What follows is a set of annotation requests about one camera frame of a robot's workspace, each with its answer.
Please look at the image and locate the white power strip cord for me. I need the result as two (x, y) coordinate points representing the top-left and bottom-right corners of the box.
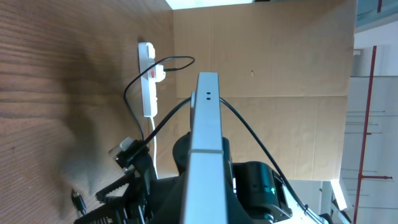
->
(149, 116), (159, 180)

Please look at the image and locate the fluorescent light fixture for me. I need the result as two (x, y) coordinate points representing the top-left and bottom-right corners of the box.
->
(330, 179), (348, 210)

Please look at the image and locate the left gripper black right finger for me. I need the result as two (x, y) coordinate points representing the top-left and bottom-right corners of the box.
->
(225, 180), (254, 224)

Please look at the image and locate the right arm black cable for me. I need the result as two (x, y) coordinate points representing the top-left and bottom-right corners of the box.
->
(127, 96), (312, 215)

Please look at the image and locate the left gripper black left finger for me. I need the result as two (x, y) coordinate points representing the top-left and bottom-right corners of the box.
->
(149, 173), (186, 224)

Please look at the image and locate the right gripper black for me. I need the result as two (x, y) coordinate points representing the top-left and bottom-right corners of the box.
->
(73, 149), (187, 224)

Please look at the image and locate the white power strip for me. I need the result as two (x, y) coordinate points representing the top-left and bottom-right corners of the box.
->
(138, 42), (157, 118)

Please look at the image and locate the white usb charger plug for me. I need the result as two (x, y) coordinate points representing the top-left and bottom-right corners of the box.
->
(148, 64), (165, 83)

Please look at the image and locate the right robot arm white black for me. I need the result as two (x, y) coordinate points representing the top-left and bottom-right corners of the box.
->
(71, 133), (332, 223)

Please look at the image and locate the blue Galaxy smartphone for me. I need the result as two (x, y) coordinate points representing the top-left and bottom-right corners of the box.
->
(180, 72), (228, 224)

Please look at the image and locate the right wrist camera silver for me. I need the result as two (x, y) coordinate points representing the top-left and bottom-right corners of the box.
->
(108, 137), (139, 162)

